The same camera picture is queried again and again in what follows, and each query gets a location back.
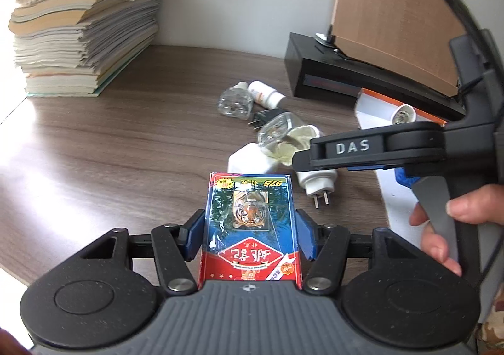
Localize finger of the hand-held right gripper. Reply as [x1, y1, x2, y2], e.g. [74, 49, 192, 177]
[291, 121, 447, 175]

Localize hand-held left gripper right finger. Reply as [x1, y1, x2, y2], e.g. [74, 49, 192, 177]
[293, 209, 424, 295]

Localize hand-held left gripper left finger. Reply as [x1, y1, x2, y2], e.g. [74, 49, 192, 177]
[81, 209, 205, 295]

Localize orange and white cardboard box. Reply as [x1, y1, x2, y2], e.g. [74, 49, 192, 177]
[353, 88, 450, 230]

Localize red and blue card box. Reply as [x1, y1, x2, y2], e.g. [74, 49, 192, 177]
[197, 172, 304, 290]

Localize white plug with liquid bottle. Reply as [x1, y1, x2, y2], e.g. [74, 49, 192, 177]
[257, 112, 340, 208]

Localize black plug charger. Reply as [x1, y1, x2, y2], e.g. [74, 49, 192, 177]
[247, 108, 284, 131]

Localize clear plastic bottle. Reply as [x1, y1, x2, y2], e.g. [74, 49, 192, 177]
[218, 82, 255, 120]

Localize person's right hand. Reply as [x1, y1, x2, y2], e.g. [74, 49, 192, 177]
[409, 184, 504, 278]

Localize white cube charger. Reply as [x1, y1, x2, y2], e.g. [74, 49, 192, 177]
[228, 143, 276, 175]

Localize black monitor stand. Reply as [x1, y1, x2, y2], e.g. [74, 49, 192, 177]
[284, 32, 467, 121]

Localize thin black clip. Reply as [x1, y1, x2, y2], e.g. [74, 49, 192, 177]
[327, 25, 349, 59]

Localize small white bottle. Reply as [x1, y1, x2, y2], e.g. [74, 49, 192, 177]
[247, 80, 286, 108]

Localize brown wooden board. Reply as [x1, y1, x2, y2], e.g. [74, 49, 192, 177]
[330, 0, 479, 98]

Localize camouflage clothing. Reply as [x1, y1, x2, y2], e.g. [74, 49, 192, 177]
[474, 324, 504, 355]

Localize stack of books and papers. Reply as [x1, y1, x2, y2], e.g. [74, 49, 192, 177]
[0, 0, 176, 98]

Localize black cable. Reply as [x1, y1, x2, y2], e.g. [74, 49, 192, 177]
[428, 0, 491, 53]

